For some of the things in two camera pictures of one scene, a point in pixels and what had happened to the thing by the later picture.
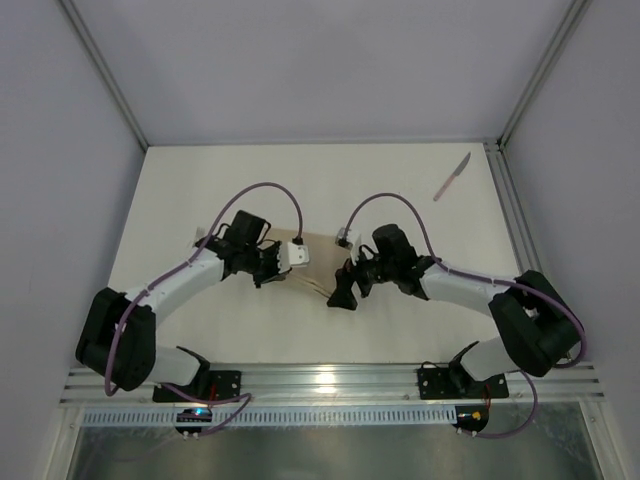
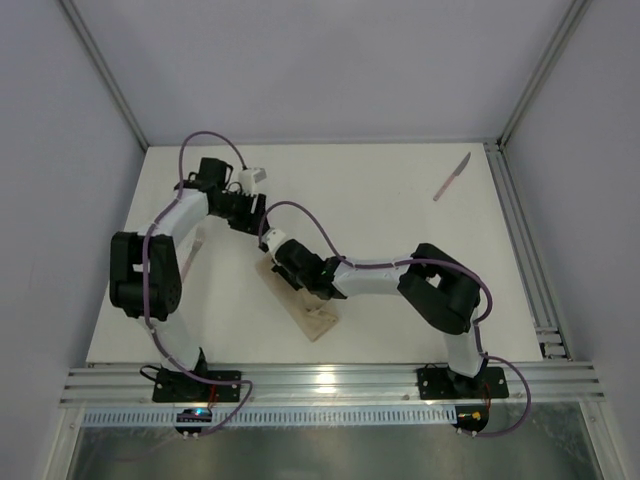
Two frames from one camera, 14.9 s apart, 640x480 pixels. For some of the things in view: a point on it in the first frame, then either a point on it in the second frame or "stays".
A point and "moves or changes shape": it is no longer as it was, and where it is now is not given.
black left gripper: [270, 263] -> [248, 213]
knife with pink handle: [451, 179] stays
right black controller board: [472, 418] stays
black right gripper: [358, 273] -> [288, 258]
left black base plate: [208, 385] stays
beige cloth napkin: [328, 255] moves or changes shape
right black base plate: [448, 383] stays
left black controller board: [193, 415] stays
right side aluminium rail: [514, 211] stays
